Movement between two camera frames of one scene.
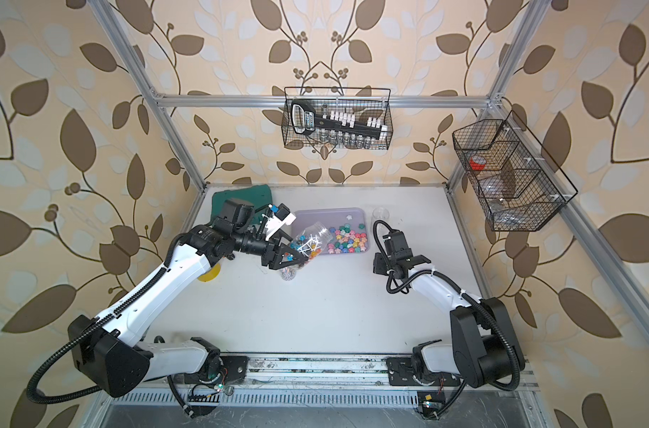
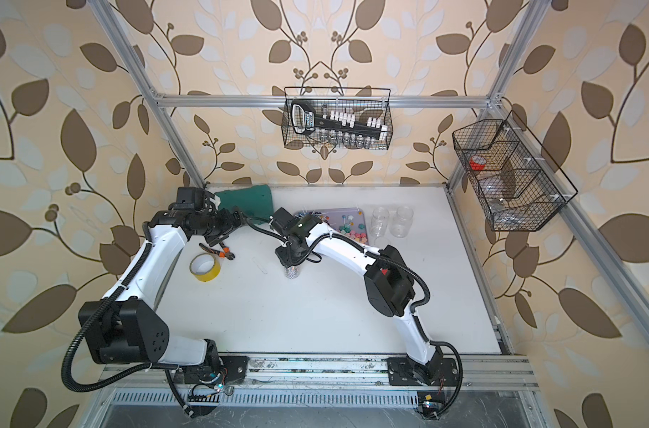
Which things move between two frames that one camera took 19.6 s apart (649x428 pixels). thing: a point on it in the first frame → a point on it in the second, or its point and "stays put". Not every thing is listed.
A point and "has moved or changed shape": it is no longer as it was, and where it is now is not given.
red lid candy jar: [313, 240] has moved or changed shape
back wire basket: [337, 118] stays put
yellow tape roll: [211, 275] stays put
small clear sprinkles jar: [288, 274] stays put
